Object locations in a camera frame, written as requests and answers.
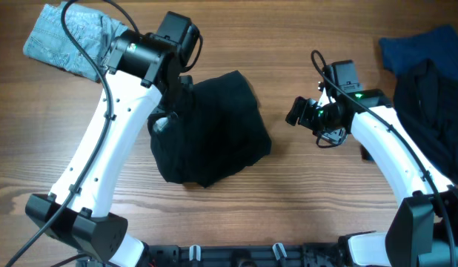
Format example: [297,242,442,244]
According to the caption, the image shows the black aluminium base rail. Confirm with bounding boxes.
[137,243,358,267]

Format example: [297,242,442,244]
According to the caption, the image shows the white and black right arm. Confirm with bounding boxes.
[286,60,458,266]

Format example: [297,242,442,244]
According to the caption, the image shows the black garment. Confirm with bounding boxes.
[394,59,458,185]

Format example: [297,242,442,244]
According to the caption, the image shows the black shorts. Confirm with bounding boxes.
[147,70,272,188]

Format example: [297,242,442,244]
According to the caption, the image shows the dark blue garment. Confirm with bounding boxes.
[379,25,458,81]

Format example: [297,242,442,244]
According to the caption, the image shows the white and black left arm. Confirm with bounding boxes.
[25,12,200,266]

